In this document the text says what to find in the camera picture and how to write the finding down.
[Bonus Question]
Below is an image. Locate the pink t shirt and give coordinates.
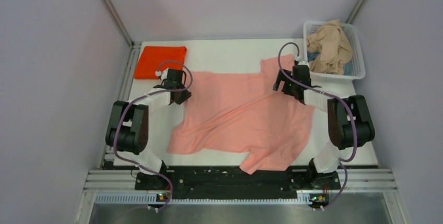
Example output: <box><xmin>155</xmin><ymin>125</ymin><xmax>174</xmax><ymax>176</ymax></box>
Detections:
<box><xmin>167</xmin><ymin>54</ymin><xmax>314</xmax><ymax>174</ymax></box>

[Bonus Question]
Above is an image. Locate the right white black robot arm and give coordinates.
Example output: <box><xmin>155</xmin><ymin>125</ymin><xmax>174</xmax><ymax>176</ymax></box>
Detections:
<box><xmin>273</xmin><ymin>65</ymin><xmax>375</xmax><ymax>188</ymax></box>

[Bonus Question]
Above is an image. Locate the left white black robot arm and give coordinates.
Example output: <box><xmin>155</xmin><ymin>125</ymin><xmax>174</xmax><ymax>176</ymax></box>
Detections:
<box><xmin>105</xmin><ymin>68</ymin><xmax>193</xmax><ymax>189</ymax></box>

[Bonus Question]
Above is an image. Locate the folded orange t shirt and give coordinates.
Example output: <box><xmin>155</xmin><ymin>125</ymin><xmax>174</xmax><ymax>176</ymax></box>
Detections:
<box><xmin>134</xmin><ymin>46</ymin><xmax>187</xmax><ymax>79</ymax></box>

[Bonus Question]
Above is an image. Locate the blue garment in basket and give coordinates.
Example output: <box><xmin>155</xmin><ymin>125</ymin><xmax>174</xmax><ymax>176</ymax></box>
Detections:
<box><xmin>307</xmin><ymin>51</ymin><xmax>320</xmax><ymax>65</ymax></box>

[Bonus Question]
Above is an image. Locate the beige crumpled t shirt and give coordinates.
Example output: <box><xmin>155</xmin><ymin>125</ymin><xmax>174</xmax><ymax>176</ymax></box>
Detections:
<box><xmin>306</xmin><ymin>19</ymin><xmax>353</xmax><ymax>75</ymax></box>

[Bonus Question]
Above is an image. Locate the white plastic basket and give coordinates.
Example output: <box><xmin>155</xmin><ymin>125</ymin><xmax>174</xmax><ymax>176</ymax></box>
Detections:
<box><xmin>303</xmin><ymin>21</ymin><xmax>366</xmax><ymax>80</ymax></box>

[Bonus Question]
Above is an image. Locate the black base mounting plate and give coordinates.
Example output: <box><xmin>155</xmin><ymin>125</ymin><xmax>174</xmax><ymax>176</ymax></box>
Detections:
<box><xmin>135</xmin><ymin>166</ymin><xmax>341</xmax><ymax>200</ymax></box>

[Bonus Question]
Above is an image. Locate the right controller board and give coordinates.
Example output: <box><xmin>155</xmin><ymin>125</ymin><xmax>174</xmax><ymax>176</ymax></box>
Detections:
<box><xmin>310</xmin><ymin>194</ymin><xmax>329</xmax><ymax>204</ymax></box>

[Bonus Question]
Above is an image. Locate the controller board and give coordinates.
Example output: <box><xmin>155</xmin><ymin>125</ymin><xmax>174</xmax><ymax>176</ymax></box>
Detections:
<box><xmin>156</xmin><ymin>193</ymin><xmax>170</xmax><ymax>202</ymax></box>
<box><xmin>310</xmin><ymin>194</ymin><xmax>329</xmax><ymax>204</ymax></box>

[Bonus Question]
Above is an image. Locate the left controller board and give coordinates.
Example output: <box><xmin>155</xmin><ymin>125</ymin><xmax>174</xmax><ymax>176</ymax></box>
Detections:
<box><xmin>156</xmin><ymin>193</ymin><xmax>170</xmax><ymax>202</ymax></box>

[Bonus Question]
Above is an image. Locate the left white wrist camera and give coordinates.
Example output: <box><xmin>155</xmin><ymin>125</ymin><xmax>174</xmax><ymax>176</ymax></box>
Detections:
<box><xmin>155</xmin><ymin>68</ymin><xmax>169</xmax><ymax>80</ymax></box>

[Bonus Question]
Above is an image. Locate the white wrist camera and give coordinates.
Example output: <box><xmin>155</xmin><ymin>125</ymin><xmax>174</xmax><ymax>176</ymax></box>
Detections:
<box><xmin>155</xmin><ymin>68</ymin><xmax>169</xmax><ymax>80</ymax></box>
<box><xmin>297</xmin><ymin>60</ymin><xmax>310</xmax><ymax>68</ymax></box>

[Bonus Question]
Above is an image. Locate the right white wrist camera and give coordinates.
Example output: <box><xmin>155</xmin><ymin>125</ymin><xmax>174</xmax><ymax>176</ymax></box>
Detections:
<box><xmin>297</xmin><ymin>60</ymin><xmax>310</xmax><ymax>68</ymax></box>

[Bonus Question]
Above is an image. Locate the left aluminium frame rail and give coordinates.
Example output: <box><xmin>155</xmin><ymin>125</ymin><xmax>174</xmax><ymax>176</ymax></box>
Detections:
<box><xmin>100</xmin><ymin>42</ymin><xmax>142</xmax><ymax>169</ymax></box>

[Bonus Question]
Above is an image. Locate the aluminium frame rail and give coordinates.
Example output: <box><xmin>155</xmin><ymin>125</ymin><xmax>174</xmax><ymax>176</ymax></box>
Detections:
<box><xmin>100</xmin><ymin>42</ymin><xmax>142</xmax><ymax>169</ymax></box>
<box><xmin>84</xmin><ymin>167</ymin><xmax>398</xmax><ymax>206</ymax></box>

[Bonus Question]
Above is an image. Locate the left corner aluminium post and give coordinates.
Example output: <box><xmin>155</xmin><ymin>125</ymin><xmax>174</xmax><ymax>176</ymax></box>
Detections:
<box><xmin>102</xmin><ymin>0</ymin><xmax>134</xmax><ymax>48</ymax></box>

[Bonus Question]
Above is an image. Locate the aluminium frame rail front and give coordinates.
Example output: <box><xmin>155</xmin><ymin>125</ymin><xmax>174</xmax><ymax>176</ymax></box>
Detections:
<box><xmin>84</xmin><ymin>167</ymin><xmax>398</xmax><ymax>206</ymax></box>

